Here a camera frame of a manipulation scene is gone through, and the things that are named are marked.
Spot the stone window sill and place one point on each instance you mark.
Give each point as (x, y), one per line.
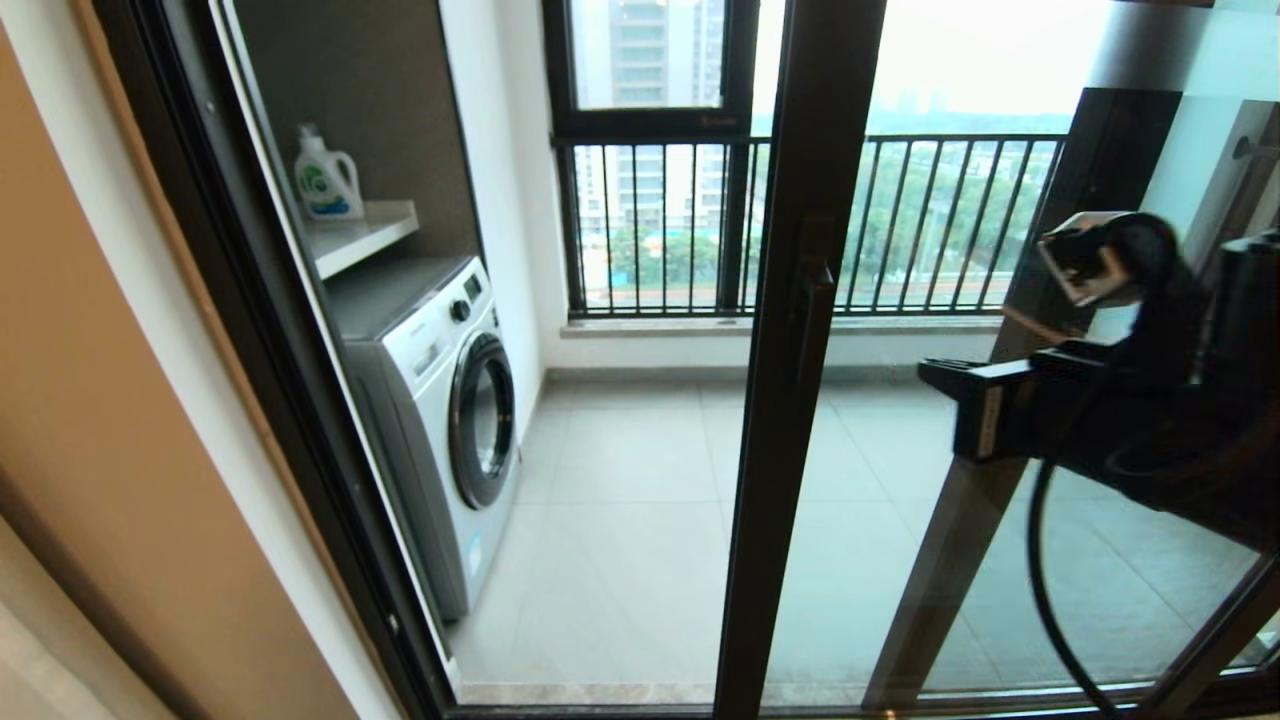
(660, 327)

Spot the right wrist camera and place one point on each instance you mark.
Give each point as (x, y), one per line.
(1110, 255)

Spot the dark outer door frame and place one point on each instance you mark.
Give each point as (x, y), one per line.
(265, 300)

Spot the dark-framed glass sliding door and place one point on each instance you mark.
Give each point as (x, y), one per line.
(820, 120)

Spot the white front-load washing machine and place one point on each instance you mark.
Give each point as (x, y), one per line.
(430, 420)

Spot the dark casement window frame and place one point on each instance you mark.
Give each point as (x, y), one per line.
(650, 122)

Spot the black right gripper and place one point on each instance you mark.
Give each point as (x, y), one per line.
(1200, 420)

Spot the black metal balcony railing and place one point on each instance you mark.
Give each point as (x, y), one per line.
(900, 140)

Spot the white cabinet shelf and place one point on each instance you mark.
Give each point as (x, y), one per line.
(362, 235)

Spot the white detergent bottle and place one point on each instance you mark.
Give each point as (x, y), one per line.
(328, 185)

